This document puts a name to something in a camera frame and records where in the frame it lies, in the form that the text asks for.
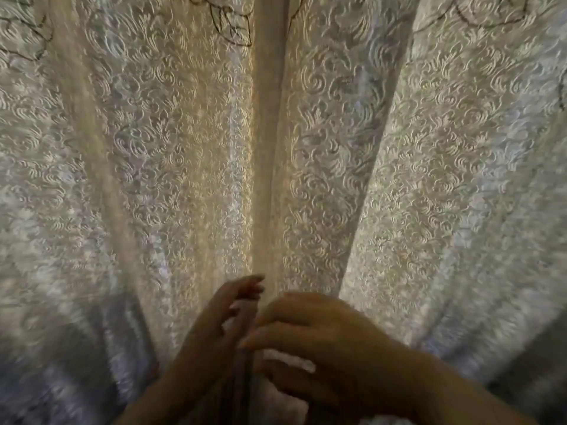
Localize person's left hand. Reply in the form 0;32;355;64
176;274;266;386

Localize person's right hand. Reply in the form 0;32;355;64
238;291;427;425

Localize white lace curtain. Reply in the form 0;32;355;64
0;0;267;425
250;0;567;425

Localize person's left forearm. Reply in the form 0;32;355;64
113;366;231;425

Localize person's right forearm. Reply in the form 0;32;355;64
399;349;537;425

